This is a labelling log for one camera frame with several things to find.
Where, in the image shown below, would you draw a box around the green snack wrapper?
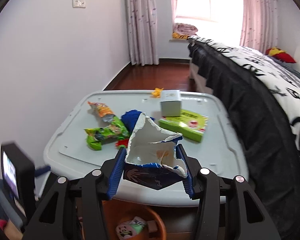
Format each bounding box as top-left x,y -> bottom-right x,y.
84,116 -> 130,151

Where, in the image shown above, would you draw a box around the yellow plastic clip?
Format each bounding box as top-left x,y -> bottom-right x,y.
151,88 -> 164,98

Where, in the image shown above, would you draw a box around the red yellow pillow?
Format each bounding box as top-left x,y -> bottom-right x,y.
266,47 -> 296,63

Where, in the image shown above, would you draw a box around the orange juice pouch wrapper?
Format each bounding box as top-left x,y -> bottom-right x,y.
88,101 -> 115,122

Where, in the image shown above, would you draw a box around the window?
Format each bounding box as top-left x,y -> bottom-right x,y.
173,0 -> 243,22

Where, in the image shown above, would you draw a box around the blue white milk carton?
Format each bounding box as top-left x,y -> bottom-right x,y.
123,119 -> 187,190

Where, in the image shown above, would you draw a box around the red green small toy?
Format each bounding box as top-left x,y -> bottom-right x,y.
115,138 -> 129,149

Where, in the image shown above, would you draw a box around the orange trash bin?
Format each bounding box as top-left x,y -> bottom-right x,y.
103,199 -> 167,239

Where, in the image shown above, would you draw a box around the white wall switch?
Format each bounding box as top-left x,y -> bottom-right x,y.
72,0 -> 86,8

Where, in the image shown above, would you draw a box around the green medicine box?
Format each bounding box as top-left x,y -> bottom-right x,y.
158,109 -> 209,142

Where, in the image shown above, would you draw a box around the white square box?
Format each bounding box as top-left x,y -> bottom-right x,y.
160,90 -> 182,116

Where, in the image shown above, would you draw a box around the right pink curtain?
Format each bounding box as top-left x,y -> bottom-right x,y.
240,0 -> 278,53

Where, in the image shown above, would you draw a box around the bed with black white blanket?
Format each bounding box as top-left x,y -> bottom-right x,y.
188,36 -> 300,239

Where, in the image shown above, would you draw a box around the blue cloth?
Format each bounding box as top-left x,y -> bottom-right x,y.
120,109 -> 154,135

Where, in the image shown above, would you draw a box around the left pink curtain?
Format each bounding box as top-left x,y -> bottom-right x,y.
126,0 -> 159,66

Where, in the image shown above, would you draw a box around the pink green plastic bag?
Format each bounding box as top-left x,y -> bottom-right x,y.
115,216 -> 147,239

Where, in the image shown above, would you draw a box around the pink curtain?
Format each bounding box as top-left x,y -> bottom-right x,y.
126,0 -> 159,66
240,0 -> 278,53

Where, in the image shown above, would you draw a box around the folded pink blanket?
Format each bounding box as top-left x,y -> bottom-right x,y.
172,23 -> 198,40

